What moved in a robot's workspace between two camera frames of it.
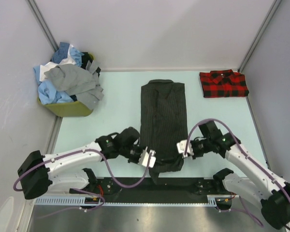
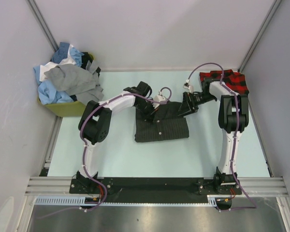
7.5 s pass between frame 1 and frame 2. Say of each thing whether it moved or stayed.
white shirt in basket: stayed
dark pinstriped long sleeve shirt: moved
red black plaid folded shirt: stayed
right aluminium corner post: stayed
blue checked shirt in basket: stayed
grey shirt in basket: stayed
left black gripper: moved
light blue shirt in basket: stayed
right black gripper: moved
